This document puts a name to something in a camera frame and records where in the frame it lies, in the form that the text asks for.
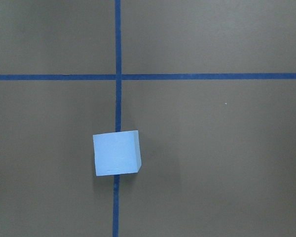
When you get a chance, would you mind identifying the light blue foam block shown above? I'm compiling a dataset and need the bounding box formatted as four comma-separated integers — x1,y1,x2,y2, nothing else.
93,130,142,176

